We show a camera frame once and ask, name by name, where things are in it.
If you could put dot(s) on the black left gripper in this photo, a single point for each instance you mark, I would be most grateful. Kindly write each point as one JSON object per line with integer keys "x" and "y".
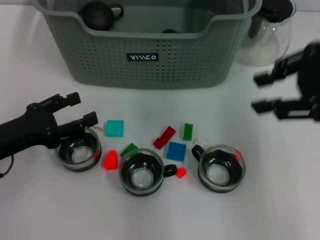
{"x": 25, "y": 130}

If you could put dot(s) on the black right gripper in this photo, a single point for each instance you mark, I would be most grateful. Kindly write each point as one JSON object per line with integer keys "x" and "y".
{"x": 311, "y": 75}

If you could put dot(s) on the glass teacup black holder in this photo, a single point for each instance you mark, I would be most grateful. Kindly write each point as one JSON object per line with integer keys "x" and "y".
{"x": 170, "y": 31}
{"x": 221, "y": 170}
{"x": 80, "y": 157}
{"x": 141, "y": 172}

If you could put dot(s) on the orange-red slope brick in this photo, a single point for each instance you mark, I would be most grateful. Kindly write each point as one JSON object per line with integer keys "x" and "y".
{"x": 110, "y": 161}

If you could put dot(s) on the grey-green perforated storage bin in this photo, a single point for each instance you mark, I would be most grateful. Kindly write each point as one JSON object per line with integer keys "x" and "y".
{"x": 175, "y": 67}

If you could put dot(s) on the white flat brick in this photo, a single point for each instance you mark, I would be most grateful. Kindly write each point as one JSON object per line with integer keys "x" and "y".
{"x": 201, "y": 143}
{"x": 100, "y": 128}

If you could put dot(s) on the teal square plate brick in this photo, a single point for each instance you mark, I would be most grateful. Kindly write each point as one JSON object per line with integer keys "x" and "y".
{"x": 114, "y": 128}

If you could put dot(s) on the glass carafe black lid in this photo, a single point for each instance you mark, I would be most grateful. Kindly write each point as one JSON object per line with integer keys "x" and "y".
{"x": 270, "y": 42}

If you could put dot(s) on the green rectangular brick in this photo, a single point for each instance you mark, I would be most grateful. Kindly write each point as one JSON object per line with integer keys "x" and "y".
{"x": 188, "y": 131}
{"x": 128, "y": 148}

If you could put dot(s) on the small orange-red brick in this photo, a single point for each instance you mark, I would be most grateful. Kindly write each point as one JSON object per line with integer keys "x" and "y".
{"x": 181, "y": 173}
{"x": 238, "y": 153}

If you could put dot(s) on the dark red long brick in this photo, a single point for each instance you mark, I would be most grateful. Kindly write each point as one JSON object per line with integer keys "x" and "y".
{"x": 165, "y": 137}

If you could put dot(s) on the black clay teapot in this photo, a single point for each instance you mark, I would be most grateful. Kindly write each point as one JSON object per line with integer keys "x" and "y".
{"x": 96, "y": 16}

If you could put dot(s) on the blue square plate brick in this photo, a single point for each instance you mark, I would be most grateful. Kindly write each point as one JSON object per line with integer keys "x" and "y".
{"x": 176, "y": 151}

